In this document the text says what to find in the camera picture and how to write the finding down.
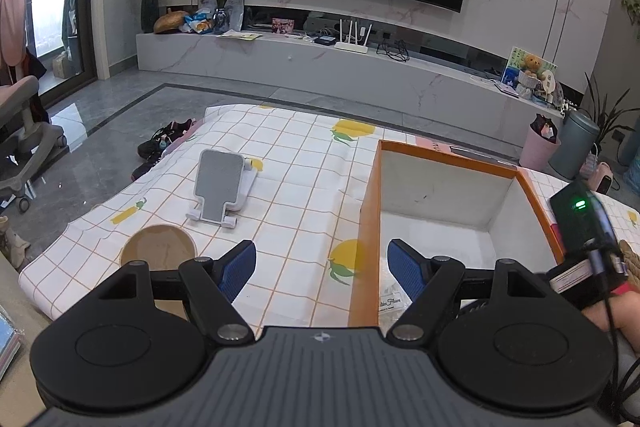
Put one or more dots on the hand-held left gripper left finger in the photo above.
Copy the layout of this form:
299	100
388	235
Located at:
241	271

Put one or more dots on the pink space heater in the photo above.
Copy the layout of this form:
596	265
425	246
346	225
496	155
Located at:
602	179

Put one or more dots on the colourful picture card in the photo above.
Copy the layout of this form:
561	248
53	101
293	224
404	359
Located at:
515	67

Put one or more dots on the grey trash can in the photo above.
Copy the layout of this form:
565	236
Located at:
572	147

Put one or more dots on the black sneaker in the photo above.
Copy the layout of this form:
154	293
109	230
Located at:
147	168
167	137

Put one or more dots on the grey pink office chair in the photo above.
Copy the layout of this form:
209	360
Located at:
20	117

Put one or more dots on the orange cardboard box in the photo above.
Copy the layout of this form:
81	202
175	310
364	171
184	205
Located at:
440	192

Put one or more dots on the clear plastic packet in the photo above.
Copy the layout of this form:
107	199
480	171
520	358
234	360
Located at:
395	302

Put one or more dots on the small black device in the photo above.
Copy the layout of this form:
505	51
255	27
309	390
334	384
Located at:
325	40

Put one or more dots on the grey white phone stand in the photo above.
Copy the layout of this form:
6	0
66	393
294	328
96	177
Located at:
220	177

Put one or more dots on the pink waste bin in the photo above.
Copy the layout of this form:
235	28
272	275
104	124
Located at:
539	147

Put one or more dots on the pink poster mat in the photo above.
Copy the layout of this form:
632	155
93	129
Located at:
440	144

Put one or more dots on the white router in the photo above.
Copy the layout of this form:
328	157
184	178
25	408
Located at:
354	44

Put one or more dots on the white round fan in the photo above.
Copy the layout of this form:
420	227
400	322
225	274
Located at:
550	78

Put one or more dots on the hanging green plant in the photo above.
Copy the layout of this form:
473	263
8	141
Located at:
632	9

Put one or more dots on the brown teddy bear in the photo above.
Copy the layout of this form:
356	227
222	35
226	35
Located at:
532	66

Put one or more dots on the small pink box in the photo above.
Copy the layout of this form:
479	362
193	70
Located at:
283	26

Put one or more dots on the person's right forearm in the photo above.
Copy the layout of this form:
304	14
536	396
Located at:
620	314

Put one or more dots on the snack bags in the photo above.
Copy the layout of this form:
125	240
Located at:
199	23

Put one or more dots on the beige shoe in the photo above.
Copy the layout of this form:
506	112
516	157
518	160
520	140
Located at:
12	244

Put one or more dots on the round wooden coaster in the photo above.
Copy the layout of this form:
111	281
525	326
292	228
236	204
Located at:
157	247

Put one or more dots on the blue plastic packet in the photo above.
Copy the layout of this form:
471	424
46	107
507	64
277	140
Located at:
7	342

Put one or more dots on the marble television cabinet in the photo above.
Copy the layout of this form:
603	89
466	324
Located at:
350	77

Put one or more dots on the brown wooden ornament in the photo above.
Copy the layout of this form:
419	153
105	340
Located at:
170	23

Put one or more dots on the tall green floor plant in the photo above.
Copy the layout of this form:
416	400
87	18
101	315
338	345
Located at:
607	117

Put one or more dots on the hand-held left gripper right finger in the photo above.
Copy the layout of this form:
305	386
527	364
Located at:
404	271

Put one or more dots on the loose papers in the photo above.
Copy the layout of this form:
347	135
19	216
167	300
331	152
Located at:
240	36

